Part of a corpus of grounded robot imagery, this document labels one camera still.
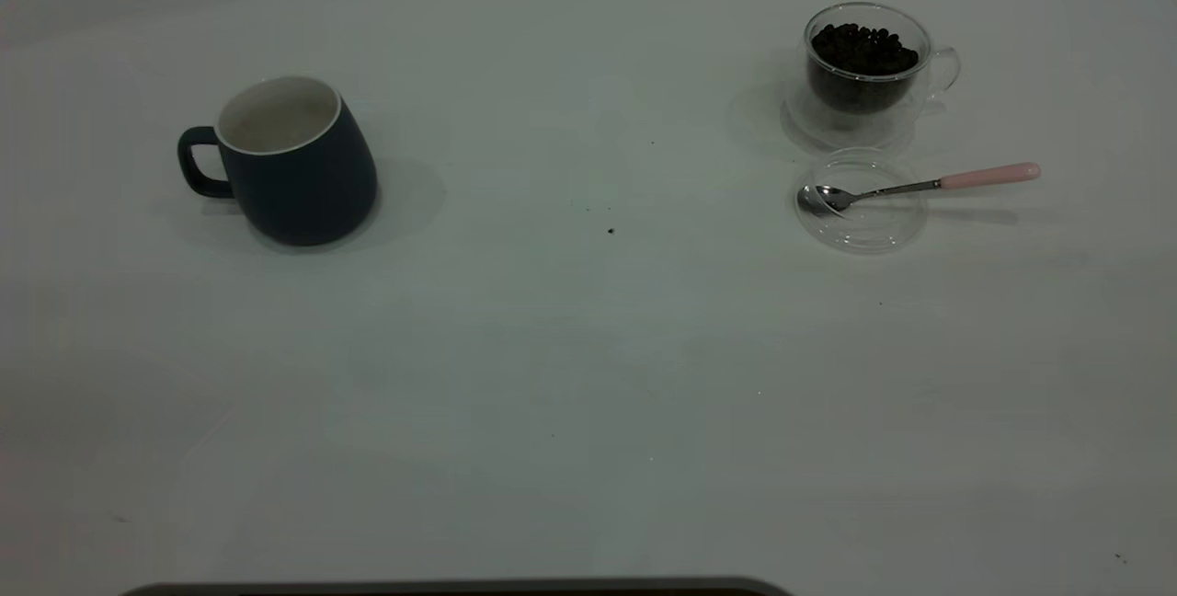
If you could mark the glass cup with coffee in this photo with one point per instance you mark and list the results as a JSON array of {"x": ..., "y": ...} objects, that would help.
[{"x": 862, "y": 58}]

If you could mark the dark grey ceramic mug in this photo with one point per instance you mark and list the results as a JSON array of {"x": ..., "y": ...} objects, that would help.
[{"x": 303, "y": 191}]

